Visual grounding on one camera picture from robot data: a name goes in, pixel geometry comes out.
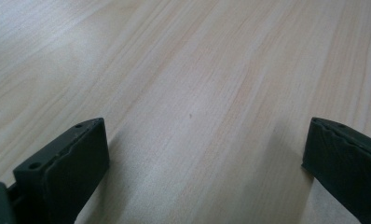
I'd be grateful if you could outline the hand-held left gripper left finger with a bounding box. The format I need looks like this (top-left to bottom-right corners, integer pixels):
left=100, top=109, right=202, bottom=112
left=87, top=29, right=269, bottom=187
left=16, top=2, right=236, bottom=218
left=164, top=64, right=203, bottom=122
left=12, top=117, right=111, bottom=224

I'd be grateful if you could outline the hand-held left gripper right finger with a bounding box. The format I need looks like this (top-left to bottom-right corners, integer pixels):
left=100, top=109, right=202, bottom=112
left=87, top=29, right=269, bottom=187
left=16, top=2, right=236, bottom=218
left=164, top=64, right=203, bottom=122
left=301, top=117, right=371, bottom=224

